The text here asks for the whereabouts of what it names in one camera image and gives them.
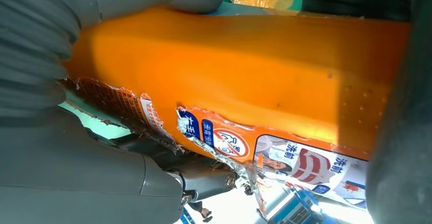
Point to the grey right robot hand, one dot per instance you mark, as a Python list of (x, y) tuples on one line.
[(67, 168)]

